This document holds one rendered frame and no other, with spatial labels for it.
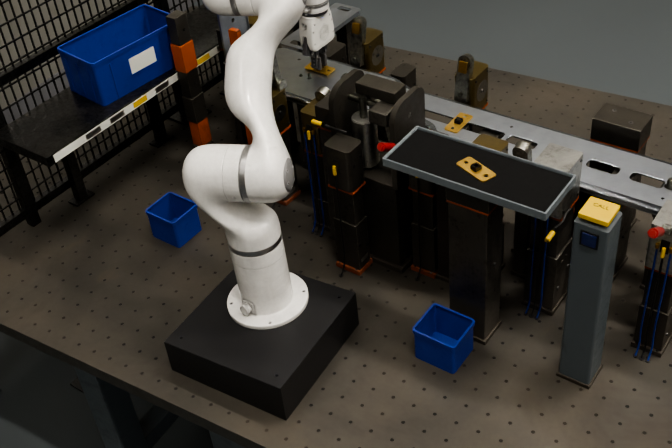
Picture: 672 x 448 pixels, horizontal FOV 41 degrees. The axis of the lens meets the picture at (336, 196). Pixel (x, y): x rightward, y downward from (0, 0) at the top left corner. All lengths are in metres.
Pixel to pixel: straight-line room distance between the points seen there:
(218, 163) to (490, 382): 0.76
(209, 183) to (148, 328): 0.54
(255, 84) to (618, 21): 3.27
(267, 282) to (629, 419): 0.82
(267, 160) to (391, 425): 0.62
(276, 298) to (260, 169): 0.35
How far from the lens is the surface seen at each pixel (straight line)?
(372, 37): 2.58
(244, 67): 1.88
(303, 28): 2.43
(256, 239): 1.92
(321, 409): 2.01
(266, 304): 2.04
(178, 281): 2.36
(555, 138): 2.22
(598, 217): 1.75
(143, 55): 2.51
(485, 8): 5.02
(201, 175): 1.86
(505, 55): 4.57
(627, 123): 2.24
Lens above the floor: 2.27
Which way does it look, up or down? 38 degrees down
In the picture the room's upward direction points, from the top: 6 degrees counter-clockwise
